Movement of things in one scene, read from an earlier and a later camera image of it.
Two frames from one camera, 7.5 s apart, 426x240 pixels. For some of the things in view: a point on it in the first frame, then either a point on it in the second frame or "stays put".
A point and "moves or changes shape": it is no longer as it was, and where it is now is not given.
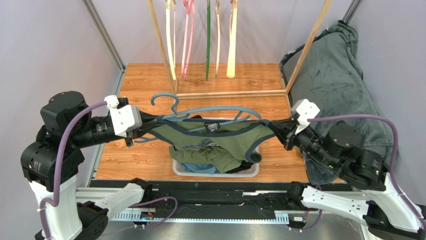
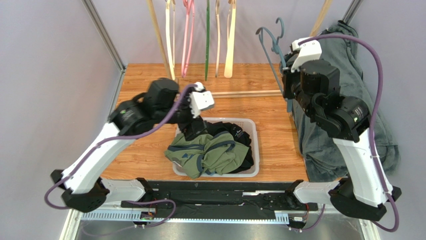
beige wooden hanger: (217, 5) stays put
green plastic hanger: (208, 38) stays put
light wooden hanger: (233, 26) stays put
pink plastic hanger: (184, 68) stays put
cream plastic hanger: (168, 9) stays put
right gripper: (291, 132) → (287, 81)
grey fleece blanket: (331, 77) stays put
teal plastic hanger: (242, 115) → (276, 47)
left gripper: (145, 127) → (189, 130)
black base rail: (204, 201) stays put
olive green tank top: (222, 145) moves or changes shape
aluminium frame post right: (351, 11) stays put
